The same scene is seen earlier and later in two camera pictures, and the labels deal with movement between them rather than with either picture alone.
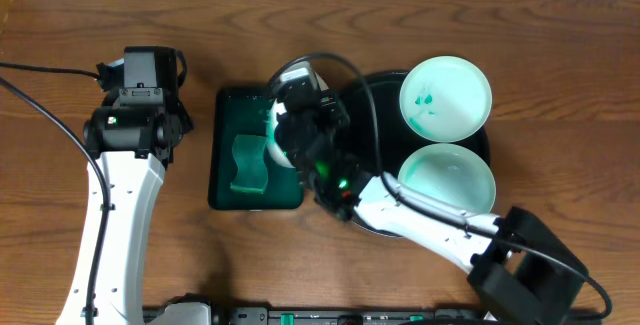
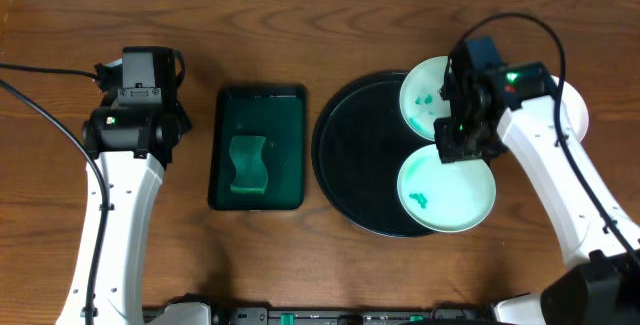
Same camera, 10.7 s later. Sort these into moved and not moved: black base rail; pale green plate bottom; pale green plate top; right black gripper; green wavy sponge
Moved: right black gripper
Not moved: black base rail; green wavy sponge; pale green plate bottom; pale green plate top
